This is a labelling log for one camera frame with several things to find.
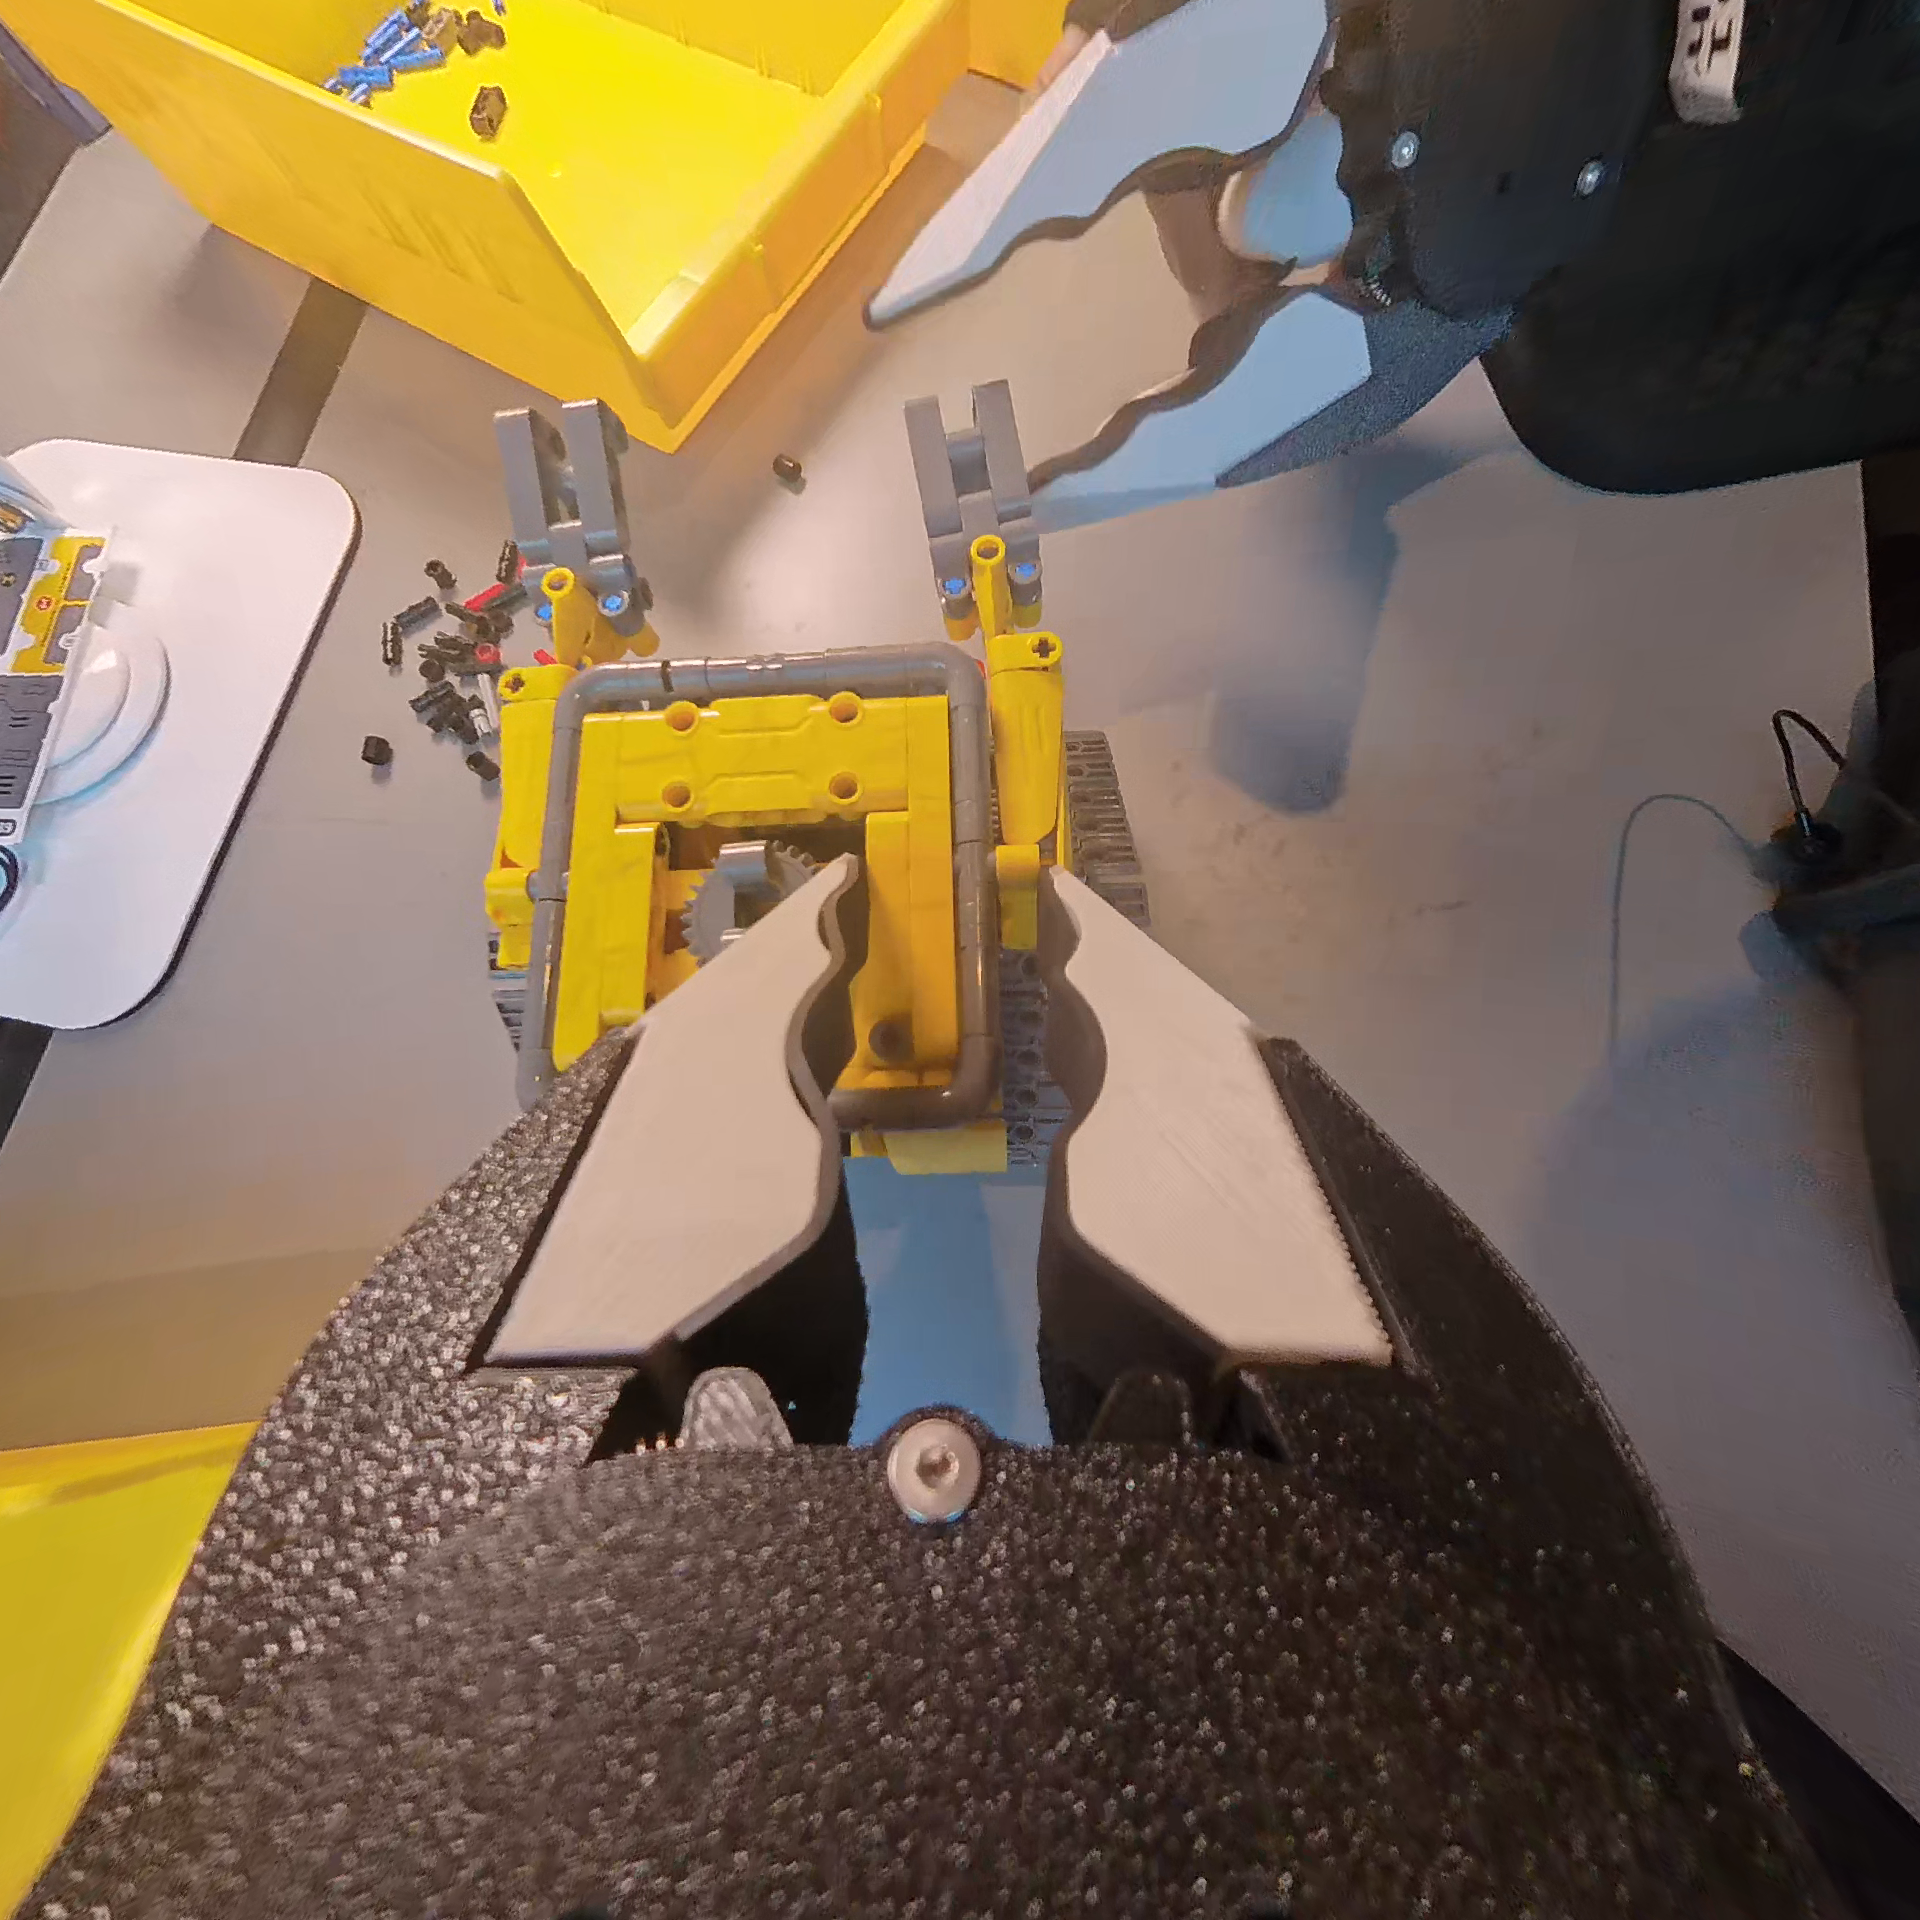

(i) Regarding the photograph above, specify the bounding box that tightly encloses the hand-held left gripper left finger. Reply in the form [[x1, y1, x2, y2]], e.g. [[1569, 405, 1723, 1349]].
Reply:
[[482, 855, 864, 1370]]

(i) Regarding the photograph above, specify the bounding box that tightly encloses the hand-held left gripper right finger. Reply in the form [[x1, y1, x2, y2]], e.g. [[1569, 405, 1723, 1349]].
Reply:
[[1037, 866, 1394, 1370]]

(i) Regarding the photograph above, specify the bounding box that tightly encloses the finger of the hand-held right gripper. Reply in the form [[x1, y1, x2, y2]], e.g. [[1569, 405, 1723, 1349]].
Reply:
[[1027, 282, 1384, 496], [864, 0, 1339, 331]]

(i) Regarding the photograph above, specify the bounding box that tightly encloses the grey and yellow brick assembly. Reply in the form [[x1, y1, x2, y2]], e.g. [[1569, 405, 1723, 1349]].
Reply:
[[902, 379, 1050, 632]]

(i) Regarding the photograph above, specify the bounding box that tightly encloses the yellow tracked brick vehicle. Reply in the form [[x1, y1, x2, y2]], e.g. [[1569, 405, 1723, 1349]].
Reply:
[[482, 403, 1154, 1174]]

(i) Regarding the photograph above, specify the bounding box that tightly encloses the yellow plastic parts bin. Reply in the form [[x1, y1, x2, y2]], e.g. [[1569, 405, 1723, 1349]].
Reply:
[[30, 0, 976, 454]]

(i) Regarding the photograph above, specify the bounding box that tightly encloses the grey desk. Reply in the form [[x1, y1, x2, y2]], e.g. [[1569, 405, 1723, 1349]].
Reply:
[[0, 0, 1876, 1802]]

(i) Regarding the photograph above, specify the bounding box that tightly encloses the pile of small brick pins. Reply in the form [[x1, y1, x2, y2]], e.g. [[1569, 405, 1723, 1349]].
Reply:
[[358, 540, 531, 783]]

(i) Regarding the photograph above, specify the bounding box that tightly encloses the person's black hoodie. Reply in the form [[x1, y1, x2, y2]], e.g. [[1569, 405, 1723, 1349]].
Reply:
[[1746, 451, 1920, 1920]]

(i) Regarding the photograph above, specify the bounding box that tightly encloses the bunch of blue brick pins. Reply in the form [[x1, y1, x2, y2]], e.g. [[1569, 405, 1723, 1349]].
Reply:
[[320, 0, 449, 104]]

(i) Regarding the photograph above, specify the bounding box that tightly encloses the white rounded base plate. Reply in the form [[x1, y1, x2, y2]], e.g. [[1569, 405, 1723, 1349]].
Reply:
[[0, 439, 362, 1032]]

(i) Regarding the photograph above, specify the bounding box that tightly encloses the black cord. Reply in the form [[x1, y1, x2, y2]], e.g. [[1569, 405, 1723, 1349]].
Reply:
[[1769, 708, 1850, 866]]

